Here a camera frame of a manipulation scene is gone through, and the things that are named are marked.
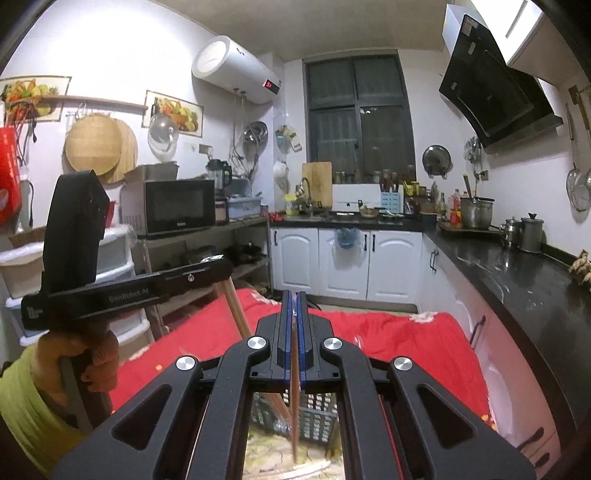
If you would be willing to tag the hanging pot lid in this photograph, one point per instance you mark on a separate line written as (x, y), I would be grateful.
(437, 161)

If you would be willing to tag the fruit picture on wall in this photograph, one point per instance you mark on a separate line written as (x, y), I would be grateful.
(187, 116)

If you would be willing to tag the black range hood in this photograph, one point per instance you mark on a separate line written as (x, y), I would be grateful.
(503, 105)

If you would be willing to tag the red floral table cloth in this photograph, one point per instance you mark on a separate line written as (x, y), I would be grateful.
(191, 421)

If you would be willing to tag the white water heater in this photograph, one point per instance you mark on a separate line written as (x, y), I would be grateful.
(225, 64)

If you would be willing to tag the large steel stock pot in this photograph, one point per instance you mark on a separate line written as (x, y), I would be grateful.
(477, 213)

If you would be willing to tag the garlic bunch on counter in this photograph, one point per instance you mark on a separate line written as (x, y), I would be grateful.
(580, 269)

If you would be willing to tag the white plastic drawer tower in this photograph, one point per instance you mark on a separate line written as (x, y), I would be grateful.
(21, 269)

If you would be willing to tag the left hand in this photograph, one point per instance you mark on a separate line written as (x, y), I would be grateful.
(95, 363)

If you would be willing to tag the dark green utensil basket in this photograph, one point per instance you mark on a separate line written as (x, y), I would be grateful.
(318, 419)

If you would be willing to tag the black microwave oven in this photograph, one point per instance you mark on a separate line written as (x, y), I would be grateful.
(166, 207)

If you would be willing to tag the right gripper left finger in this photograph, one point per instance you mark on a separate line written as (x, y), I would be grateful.
(191, 421)

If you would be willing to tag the dark kitchen window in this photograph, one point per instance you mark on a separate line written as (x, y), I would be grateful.
(359, 116)

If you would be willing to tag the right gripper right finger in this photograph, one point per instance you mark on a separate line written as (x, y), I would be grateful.
(397, 421)

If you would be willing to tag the wooden cutting board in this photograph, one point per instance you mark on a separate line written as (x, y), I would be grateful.
(319, 175)

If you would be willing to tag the metal shelf rack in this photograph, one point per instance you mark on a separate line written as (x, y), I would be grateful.
(190, 265)

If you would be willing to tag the hanging skimmer ladle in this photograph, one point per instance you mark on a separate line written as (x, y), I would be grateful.
(578, 195)

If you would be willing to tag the steel kettle pot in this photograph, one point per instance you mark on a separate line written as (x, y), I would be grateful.
(531, 233)

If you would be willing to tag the round bamboo board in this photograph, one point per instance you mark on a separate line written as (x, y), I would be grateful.
(103, 144)

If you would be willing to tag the chopstick pair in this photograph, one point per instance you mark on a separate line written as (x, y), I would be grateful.
(295, 388)
(226, 289)

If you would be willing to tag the glass lid on wall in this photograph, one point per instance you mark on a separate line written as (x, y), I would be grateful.
(162, 134)

